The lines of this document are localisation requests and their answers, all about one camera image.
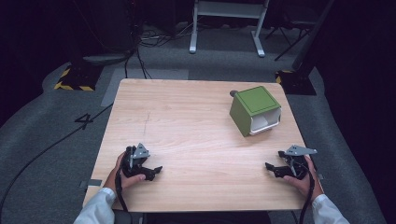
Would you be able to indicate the black stand with striped base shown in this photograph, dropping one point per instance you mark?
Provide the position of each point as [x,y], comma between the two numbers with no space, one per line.
[79,76]

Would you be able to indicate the black tripod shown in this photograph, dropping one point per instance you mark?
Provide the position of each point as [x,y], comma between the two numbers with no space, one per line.
[291,35]

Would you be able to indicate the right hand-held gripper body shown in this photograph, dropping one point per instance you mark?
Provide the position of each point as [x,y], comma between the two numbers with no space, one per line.
[297,161]

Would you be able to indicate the grey tape piece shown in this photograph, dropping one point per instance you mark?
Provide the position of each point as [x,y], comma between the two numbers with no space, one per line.
[94,183]

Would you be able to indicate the white metal stand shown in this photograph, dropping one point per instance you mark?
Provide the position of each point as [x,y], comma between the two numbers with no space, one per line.
[229,11]

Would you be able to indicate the person's dark clothing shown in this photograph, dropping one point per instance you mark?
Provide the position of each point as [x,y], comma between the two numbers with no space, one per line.
[205,217]

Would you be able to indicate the person's left hand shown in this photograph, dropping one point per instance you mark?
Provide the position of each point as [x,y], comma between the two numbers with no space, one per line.
[126,179]

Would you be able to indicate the grey pole stand striped base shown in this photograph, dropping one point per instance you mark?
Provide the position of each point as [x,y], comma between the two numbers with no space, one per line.
[300,73]

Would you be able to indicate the person's right hand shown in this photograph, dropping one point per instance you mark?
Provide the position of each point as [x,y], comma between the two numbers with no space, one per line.
[303,184]

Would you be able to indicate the green box with white drawer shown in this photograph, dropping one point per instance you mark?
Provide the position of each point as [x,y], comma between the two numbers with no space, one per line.
[252,109]

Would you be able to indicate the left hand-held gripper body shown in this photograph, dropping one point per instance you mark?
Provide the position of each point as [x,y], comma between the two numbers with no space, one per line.
[134,161]

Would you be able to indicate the small dark round object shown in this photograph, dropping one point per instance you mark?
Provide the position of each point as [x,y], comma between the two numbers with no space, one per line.
[233,92]

